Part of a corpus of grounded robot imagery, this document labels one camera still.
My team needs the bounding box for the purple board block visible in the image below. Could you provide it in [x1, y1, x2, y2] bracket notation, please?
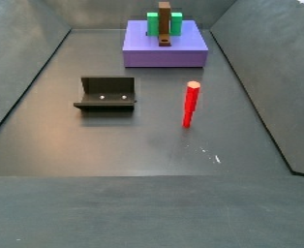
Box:
[122, 20, 207, 68]

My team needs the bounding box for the red stepped peg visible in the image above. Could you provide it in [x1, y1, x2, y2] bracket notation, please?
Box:
[182, 81, 199, 128]

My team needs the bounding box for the green block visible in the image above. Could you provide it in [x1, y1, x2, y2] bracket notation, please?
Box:
[146, 12, 183, 36]

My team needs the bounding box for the brown upright block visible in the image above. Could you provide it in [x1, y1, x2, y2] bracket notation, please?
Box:
[158, 2, 170, 47]

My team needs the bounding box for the black angled bracket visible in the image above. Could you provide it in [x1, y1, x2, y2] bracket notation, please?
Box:
[72, 76, 135, 110]

